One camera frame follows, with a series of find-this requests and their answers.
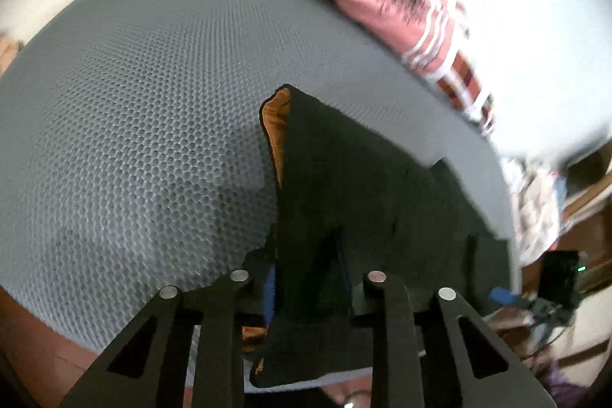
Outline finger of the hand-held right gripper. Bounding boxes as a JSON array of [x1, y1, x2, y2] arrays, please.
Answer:
[[488, 286, 521, 304]]

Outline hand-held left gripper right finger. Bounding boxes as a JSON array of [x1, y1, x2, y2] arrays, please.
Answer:
[[350, 269, 558, 408]]

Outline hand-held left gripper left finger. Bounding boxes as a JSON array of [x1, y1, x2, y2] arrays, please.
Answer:
[[57, 267, 279, 408]]

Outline black pants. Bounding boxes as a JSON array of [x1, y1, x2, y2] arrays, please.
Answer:
[[241, 84, 514, 390]]

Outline wooden furniture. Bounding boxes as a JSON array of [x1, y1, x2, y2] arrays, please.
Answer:
[[557, 159, 612, 294]]

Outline white dotted cloth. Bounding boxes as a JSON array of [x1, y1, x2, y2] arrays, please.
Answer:
[[500, 157, 573, 266]]

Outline grey mesh mat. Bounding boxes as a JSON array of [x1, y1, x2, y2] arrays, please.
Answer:
[[0, 0, 523, 390]]

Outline pink plaid blanket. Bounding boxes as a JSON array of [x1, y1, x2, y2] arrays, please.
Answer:
[[299, 0, 498, 137]]

